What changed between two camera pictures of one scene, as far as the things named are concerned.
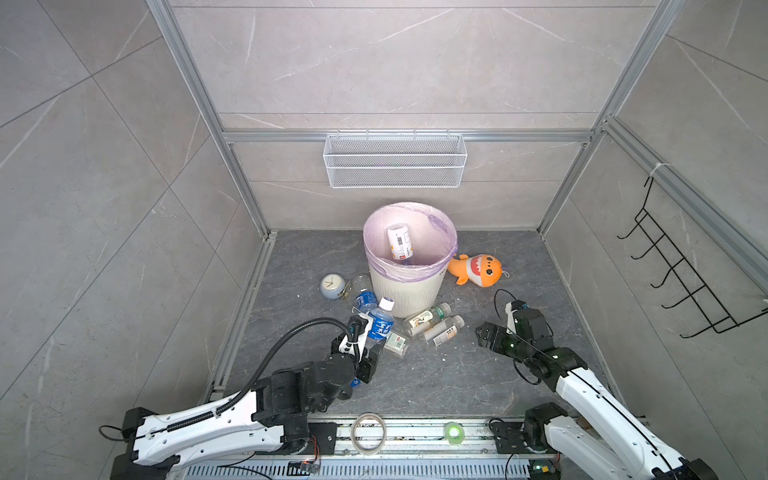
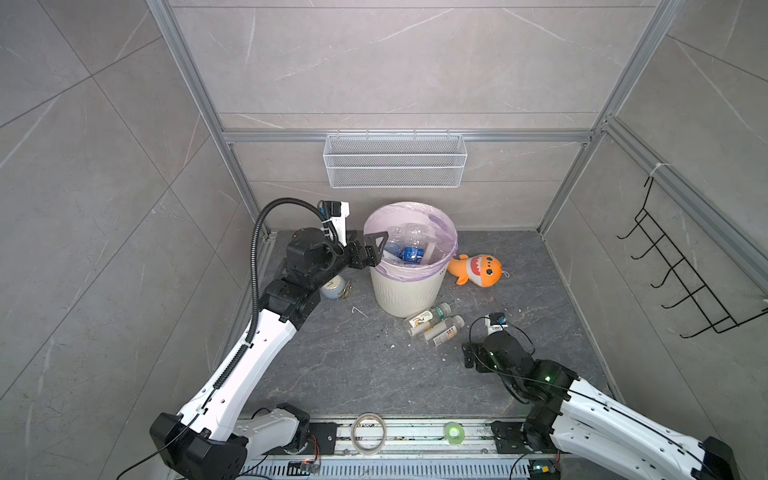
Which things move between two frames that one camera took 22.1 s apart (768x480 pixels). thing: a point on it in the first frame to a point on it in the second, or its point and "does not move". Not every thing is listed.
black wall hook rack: x=711 y=311 does not move
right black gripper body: x=506 y=343 to x=484 y=362
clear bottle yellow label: x=445 y=330 does not move
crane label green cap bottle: x=419 y=323 does not move
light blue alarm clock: x=332 y=285 does not move
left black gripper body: x=364 y=371 to x=332 y=261
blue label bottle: x=366 y=300 to x=408 y=242
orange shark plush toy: x=482 y=270 does not move
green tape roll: x=454 y=432 does not move
